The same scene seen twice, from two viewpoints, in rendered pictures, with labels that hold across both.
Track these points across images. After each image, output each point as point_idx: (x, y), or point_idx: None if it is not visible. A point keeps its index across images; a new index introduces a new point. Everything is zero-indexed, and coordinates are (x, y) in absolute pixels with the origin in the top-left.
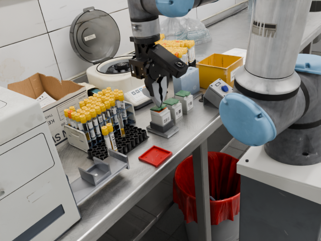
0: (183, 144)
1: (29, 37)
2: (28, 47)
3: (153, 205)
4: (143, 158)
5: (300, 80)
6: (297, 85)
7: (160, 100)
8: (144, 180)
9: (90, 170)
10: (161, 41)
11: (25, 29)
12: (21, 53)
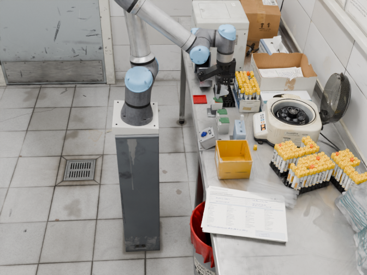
0: (194, 110)
1: (339, 59)
2: (336, 64)
3: None
4: (202, 95)
5: (130, 59)
6: (129, 57)
7: (215, 94)
8: (190, 90)
9: None
10: (330, 162)
11: (341, 53)
12: (333, 63)
